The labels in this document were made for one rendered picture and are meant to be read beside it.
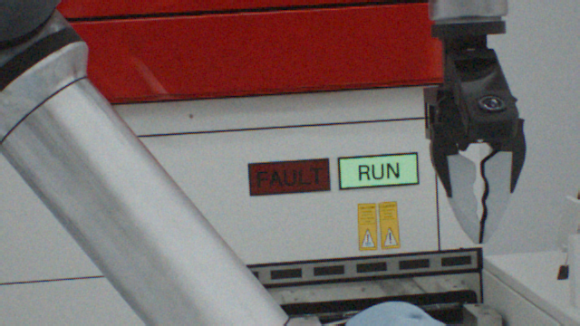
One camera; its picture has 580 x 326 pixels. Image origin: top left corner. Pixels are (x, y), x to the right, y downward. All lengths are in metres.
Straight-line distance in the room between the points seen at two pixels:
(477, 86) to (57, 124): 0.41
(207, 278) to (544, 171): 2.55
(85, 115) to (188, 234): 0.11
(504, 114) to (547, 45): 2.28
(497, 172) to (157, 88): 0.63
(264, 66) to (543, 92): 1.78
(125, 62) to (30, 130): 0.78
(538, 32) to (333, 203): 1.69
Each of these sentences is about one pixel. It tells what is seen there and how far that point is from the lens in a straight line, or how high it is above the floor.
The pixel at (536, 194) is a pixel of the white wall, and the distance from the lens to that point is 3.36.
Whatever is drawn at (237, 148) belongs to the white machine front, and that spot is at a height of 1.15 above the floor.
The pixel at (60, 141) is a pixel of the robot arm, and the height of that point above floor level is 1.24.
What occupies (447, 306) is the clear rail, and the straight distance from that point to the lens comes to 1.75.
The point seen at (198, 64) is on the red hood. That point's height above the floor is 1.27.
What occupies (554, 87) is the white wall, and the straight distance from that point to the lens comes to 3.34.
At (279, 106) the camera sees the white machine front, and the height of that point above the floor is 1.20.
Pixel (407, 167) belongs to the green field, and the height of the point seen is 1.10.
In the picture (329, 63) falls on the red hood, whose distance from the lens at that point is 1.65.
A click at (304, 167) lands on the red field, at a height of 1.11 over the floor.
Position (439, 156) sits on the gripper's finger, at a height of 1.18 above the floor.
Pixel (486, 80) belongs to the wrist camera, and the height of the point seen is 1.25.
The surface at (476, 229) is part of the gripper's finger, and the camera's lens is 1.15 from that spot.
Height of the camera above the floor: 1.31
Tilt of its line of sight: 6 degrees down
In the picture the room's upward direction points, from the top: 3 degrees counter-clockwise
